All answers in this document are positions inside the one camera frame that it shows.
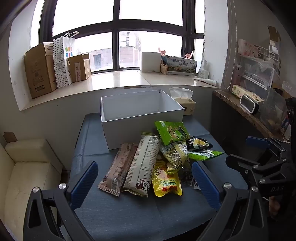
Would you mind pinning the person's right hand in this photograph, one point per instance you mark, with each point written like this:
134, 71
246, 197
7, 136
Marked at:
273, 205

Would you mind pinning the white cardboard box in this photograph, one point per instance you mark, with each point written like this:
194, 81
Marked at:
141, 125

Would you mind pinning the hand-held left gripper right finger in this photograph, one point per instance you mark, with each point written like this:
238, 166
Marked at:
205, 185

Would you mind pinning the blue tablecloth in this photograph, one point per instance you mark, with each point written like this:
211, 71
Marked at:
129, 217

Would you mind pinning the olive green snack packet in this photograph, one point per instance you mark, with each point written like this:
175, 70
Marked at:
175, 154

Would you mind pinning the white plastic bottle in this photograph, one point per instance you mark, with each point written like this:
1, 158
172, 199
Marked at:
203, 70

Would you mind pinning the pink floral box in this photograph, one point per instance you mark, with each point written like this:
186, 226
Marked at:
247, 47

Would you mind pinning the pale yellow tissue pack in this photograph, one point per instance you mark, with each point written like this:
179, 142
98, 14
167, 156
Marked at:
242, 90

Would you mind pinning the green dark-picture snack packet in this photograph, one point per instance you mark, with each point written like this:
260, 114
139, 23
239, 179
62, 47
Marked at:
172, 132

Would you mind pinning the landscape printed flat box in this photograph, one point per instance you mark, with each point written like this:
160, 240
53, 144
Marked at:
181, 66

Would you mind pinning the cream leather sofa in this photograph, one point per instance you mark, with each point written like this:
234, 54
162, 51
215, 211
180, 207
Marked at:
27, 173

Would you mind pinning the white dotted paper bag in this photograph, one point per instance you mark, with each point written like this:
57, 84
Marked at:
62, 62

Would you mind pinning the cream long snack packet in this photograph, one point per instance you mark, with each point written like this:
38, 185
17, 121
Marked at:
142, 162

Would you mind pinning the small brown cardboard box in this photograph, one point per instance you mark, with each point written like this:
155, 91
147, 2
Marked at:
77, 68

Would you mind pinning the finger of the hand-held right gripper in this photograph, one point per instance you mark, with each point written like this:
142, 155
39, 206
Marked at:
240, 164
256, 141

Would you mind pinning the black yellow snack packet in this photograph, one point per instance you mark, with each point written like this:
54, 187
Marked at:
198, 143

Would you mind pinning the clear drawer organizer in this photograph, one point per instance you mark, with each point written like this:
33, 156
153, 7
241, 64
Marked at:
271, 49

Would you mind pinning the dark side cabinet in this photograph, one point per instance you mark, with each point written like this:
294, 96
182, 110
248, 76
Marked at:
233, 120

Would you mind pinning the long bright green snack packet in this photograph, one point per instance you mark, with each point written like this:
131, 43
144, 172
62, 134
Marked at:
204, 154

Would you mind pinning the large brown cardboard box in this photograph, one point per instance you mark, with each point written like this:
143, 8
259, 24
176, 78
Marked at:
38, 71

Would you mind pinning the white black-faced device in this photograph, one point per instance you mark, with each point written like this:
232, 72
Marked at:
249, 104

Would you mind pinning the small brown paper bag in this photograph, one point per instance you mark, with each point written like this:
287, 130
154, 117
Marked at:
163, 67

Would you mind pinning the white foam box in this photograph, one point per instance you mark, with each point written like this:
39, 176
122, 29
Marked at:
150, 62

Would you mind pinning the clear plastic storage box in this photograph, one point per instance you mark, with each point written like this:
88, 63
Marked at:
254, 74

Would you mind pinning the pink animal figure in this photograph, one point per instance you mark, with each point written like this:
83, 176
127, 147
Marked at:
161, 51
189, 55

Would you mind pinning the clear plastic bag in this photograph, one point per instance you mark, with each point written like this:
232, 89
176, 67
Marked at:
274, 111

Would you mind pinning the black window frame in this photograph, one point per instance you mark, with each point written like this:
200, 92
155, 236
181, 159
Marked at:
115, 44

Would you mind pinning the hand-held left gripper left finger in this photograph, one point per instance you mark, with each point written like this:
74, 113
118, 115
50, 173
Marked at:
84, 183

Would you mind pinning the white tube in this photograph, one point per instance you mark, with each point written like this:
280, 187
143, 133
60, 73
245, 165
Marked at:
205, 81

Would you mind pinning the beige tissue pack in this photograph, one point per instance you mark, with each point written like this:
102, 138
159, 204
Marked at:
185, 104

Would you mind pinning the clear brown snack packet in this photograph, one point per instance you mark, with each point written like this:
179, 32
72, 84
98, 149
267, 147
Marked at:
186, 176

